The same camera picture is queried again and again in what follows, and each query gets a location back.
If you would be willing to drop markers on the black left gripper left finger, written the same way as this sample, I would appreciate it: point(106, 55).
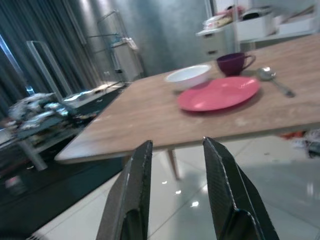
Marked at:
point(135, 190)

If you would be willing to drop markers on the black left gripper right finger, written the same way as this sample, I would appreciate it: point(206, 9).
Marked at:
point(225, 190)

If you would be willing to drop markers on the wooden table leg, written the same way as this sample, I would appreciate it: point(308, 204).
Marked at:
point(174, 163)

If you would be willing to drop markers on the light wooden dining table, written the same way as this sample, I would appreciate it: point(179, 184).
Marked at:
point(140, 122)

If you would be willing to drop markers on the black rug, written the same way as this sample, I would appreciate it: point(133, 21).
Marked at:
point(50, 190)

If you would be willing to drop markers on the colourful clutter pile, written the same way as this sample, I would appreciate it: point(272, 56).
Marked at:
point(305, 143)

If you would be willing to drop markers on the pink round plate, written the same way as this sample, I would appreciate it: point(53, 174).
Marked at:
point(220, 96)

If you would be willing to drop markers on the white bowl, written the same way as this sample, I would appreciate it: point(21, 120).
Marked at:
point(187, 75)

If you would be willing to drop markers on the silver spoon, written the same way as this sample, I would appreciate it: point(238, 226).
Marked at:
point(266, 73)

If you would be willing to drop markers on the white drawer cabinet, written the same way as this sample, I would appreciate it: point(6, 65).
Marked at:
point(217, 45)

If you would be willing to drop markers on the metal drying rack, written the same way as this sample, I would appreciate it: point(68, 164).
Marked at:
point(117, 45)

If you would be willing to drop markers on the grey curtain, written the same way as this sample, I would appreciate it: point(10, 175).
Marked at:
point(50, 22)

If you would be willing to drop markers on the white leaning frame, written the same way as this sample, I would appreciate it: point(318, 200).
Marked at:
point(47, 67)

